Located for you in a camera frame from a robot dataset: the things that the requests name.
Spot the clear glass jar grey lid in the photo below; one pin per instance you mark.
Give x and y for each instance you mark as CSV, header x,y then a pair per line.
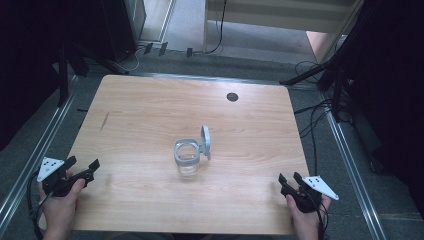
x,y
187,156

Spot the aluminium floor rail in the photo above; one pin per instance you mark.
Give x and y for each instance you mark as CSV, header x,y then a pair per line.
x,y
40,151
353,170

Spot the person's left hand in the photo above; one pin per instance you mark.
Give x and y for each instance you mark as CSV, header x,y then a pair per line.
x,y
60,211

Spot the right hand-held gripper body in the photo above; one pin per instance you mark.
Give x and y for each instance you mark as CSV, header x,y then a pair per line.
x,y
310,198

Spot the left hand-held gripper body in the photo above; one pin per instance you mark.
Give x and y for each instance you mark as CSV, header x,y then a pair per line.
x,y
57,182

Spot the white shelf frame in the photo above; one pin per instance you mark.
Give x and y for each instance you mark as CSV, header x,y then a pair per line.
x,y
266,15

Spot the black tripod stand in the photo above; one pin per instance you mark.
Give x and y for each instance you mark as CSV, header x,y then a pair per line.
x,y
328,71

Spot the black cabinet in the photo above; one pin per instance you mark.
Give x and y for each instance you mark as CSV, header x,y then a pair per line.
x,y
123,26

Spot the person's right hand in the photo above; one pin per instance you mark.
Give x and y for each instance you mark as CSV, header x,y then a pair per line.
x,y
306,225

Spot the black metal stand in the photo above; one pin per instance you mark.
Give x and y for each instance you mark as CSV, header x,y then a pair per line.
x,y
63,76

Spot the dark round table grommet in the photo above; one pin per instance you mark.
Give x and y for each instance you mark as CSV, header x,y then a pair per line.
x,y
232,97

